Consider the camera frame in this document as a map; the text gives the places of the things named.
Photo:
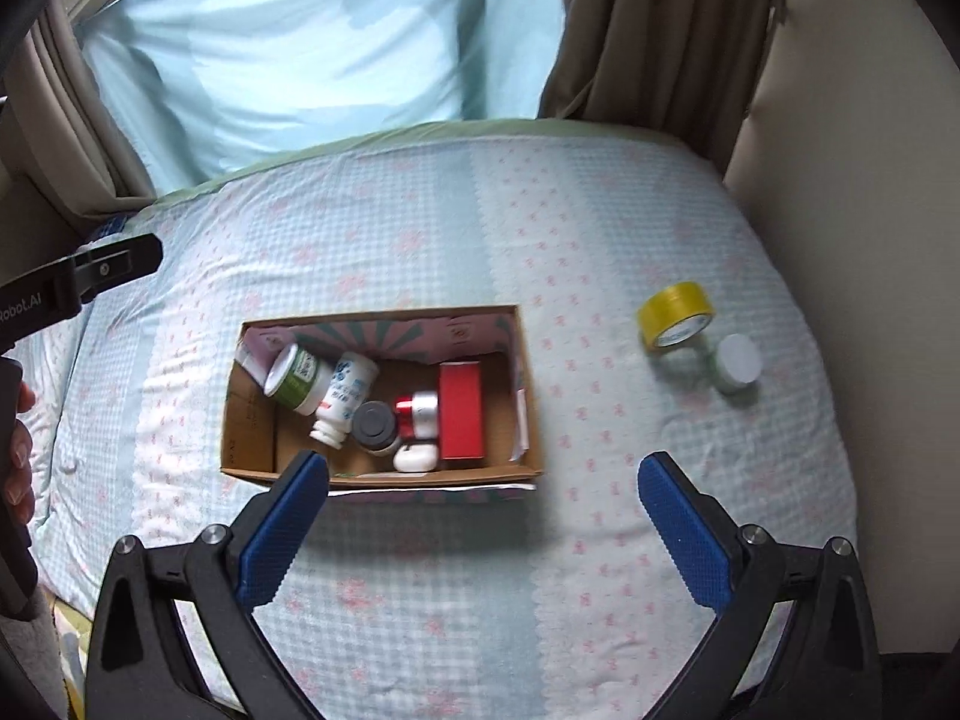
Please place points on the small dark-lid jar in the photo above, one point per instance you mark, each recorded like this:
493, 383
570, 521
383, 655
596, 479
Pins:
373, 424

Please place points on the cardboard box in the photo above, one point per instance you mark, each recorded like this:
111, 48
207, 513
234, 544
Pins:
251, 427

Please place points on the yellow floral blanket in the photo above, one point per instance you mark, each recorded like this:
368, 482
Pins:
75, 652

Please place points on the white earbuds case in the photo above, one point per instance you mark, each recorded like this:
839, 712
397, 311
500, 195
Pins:
416, 457

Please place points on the light blue cloth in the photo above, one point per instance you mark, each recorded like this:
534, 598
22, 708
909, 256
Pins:
300, 52

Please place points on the red rectangular box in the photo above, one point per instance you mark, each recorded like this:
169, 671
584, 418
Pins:
460, 412

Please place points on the curtain tieback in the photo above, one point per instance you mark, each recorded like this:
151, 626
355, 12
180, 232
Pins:
780, 7

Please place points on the person's left hand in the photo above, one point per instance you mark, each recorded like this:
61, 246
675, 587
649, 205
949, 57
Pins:
16, 465

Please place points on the brown curtain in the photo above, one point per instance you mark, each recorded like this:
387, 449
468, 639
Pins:
67, 127
660, 37

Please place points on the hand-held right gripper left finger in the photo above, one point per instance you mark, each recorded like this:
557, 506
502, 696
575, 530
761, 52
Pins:
281, 525

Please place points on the yellow tape roll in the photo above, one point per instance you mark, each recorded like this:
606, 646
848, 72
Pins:
664, 307

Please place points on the red and silver jar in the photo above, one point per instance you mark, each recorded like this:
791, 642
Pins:
418, 414

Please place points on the checked floral bed sheet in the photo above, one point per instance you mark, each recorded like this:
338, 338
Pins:
450, 225

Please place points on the white pill bottle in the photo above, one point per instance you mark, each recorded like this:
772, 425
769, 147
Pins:
343, 394

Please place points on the white round jar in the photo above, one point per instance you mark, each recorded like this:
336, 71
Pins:
735, 360

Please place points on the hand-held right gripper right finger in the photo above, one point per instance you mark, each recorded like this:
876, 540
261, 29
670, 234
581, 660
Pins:
679, 525

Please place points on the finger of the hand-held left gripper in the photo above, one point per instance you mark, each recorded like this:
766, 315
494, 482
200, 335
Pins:
120, 262

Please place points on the white green-label jar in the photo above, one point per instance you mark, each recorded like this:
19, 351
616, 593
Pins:
296, 381

